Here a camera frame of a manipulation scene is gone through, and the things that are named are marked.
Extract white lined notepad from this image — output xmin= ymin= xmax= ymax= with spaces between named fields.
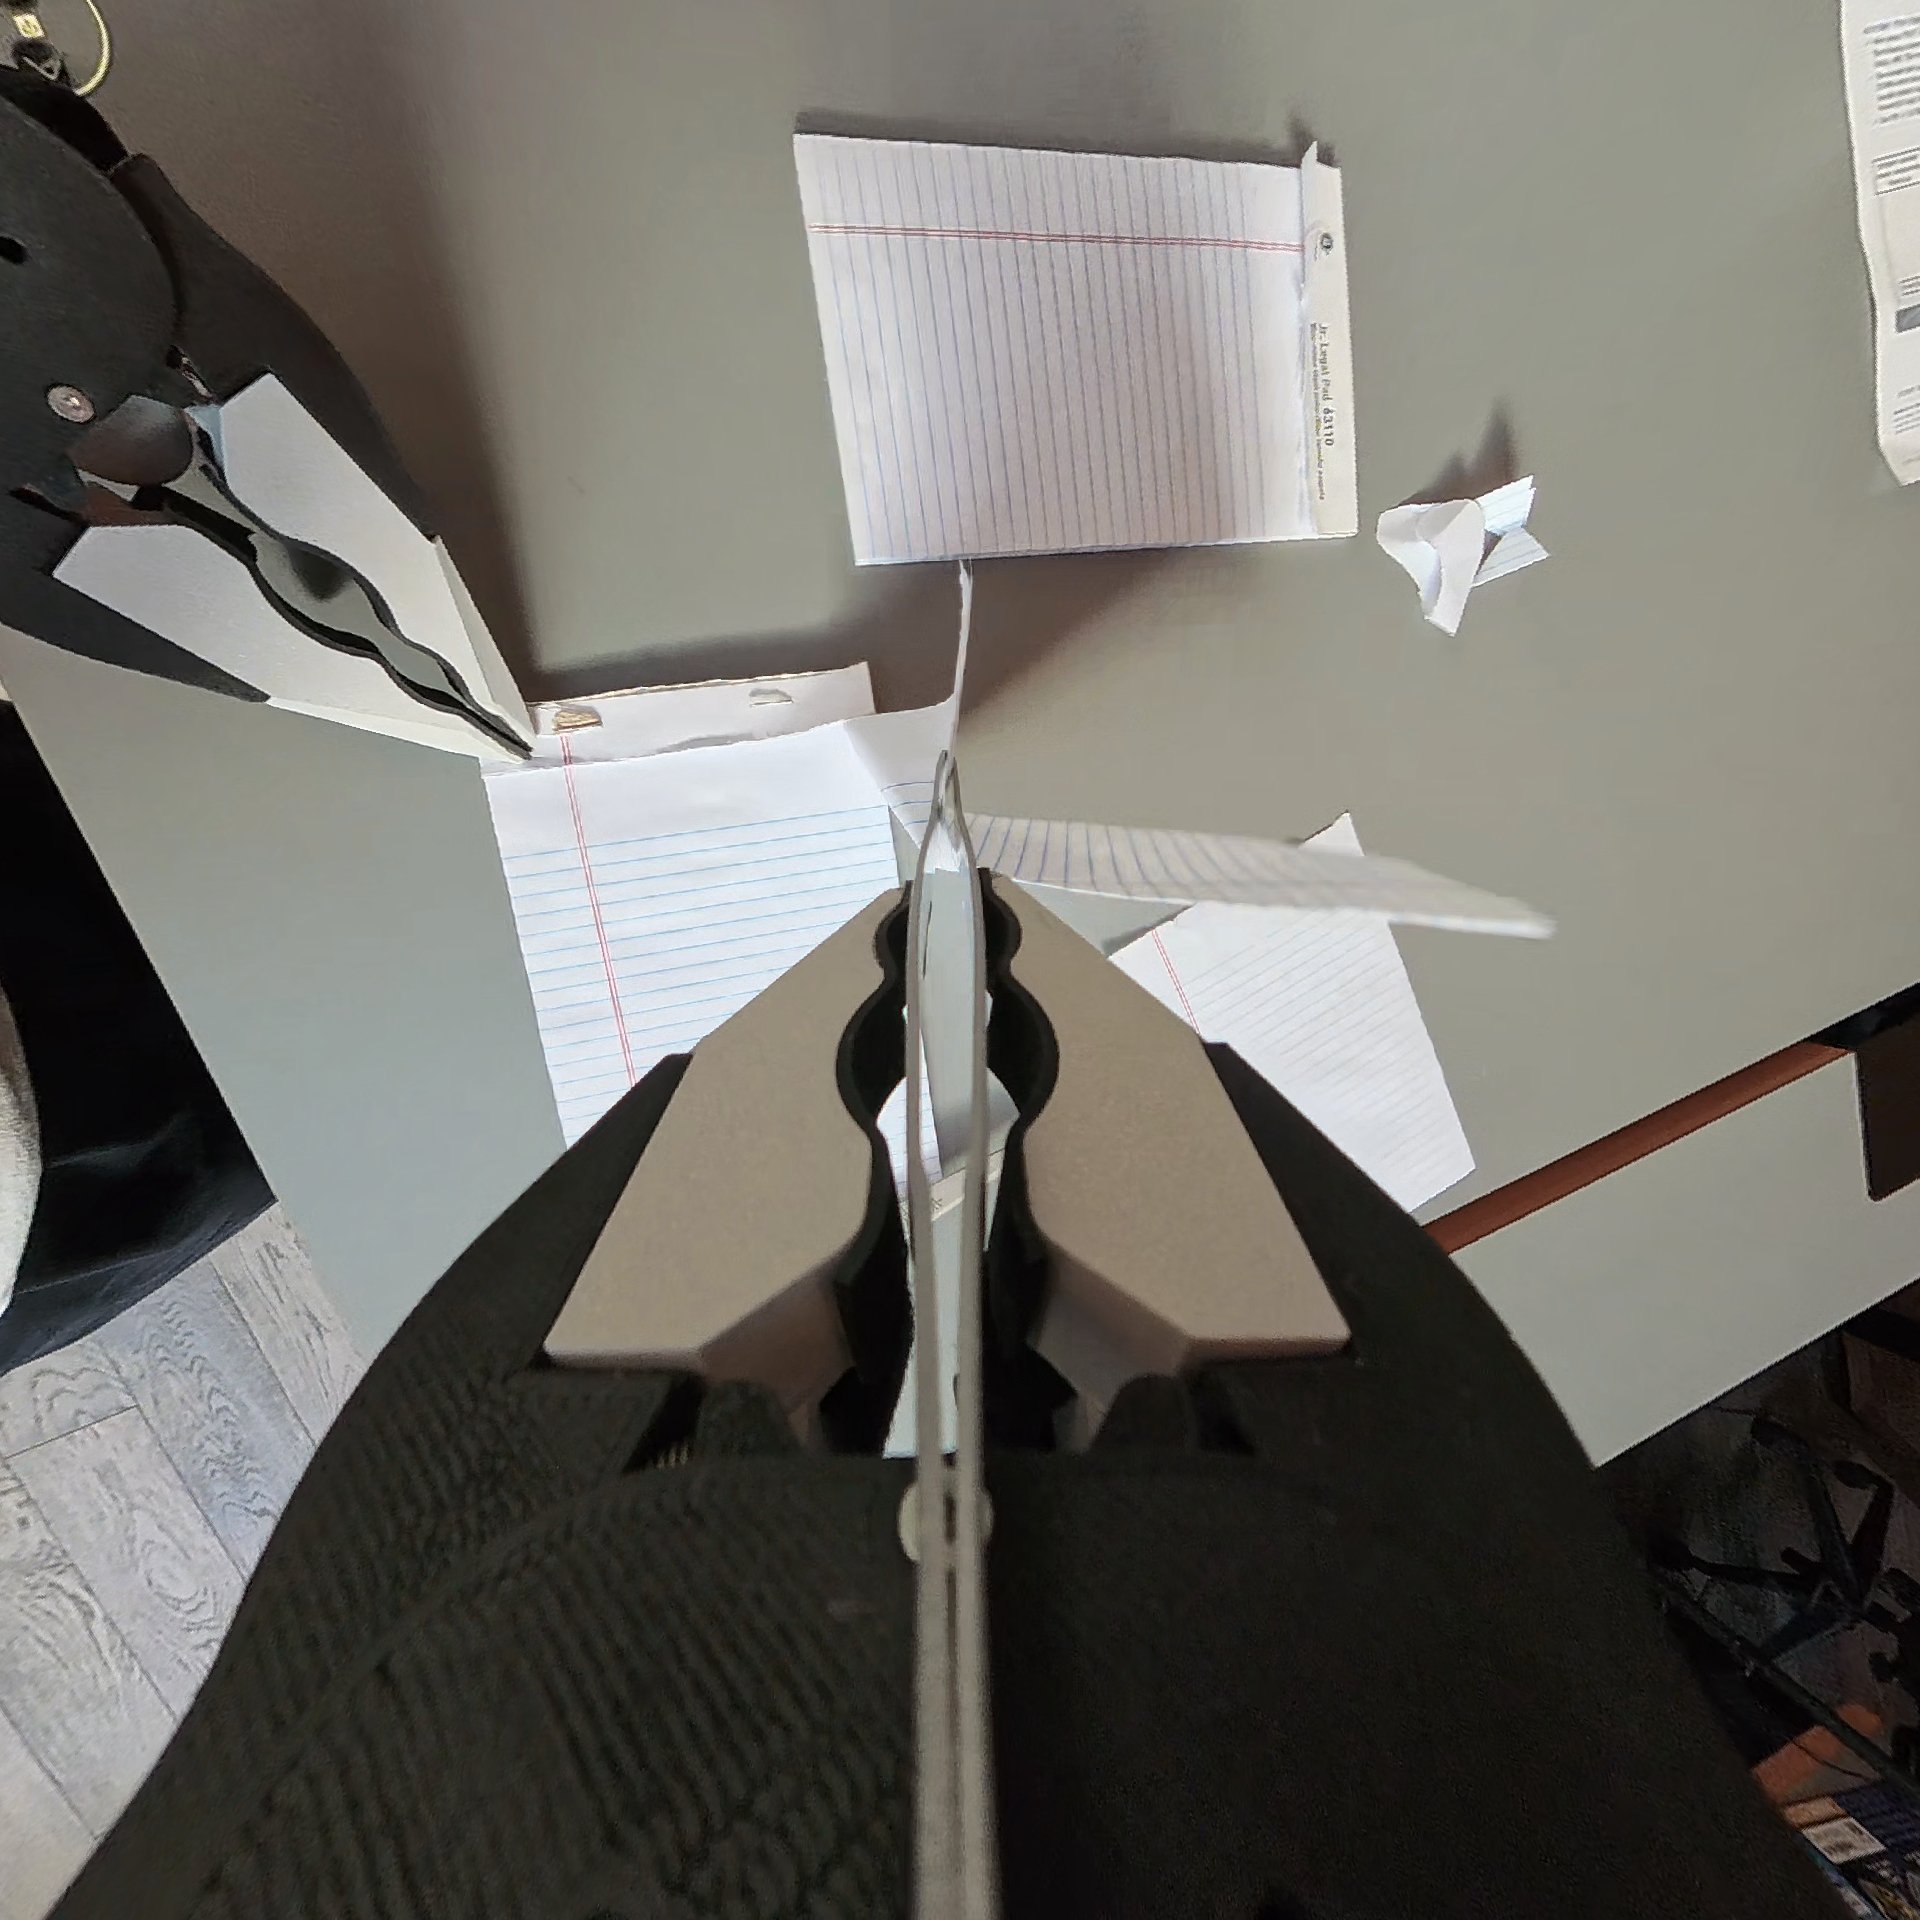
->
xmin=480 ymin=663 xmax=961 ymax=1149
xmin=790 ymin=132 xmax=1361 ymax=569

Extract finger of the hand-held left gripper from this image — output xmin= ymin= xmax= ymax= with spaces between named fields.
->
xmin=188 ymin=367 xmax=536 ymax=751
xmin=52 ymin=463 xmax=530 ymax=758

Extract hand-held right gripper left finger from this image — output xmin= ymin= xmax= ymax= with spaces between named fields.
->
xmin=544 ymin=877 xmax=916 ymax=1448

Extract lined paper sheet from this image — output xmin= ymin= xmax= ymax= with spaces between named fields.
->
xmin=877 ymin=557 xmax=1557 ymax=1456
xmin=1110 ymin=814 xmax=1478 ymax=1216

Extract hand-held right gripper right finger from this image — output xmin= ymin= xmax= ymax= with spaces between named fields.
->
xmin=982 ymin=871 xmax=1353 ymax=1448

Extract printed paper sheet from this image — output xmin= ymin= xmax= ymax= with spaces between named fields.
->
xmin=1840 ymin=0 xmax=1920 ymax=487

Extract folded white paper scrap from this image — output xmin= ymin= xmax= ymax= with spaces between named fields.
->
xmin=1376 ymin=476 xmax=1552 ymax=636

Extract person's black pants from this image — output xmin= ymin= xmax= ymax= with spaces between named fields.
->
xmin=0 ymin=702 xmax=278 ymax=1373

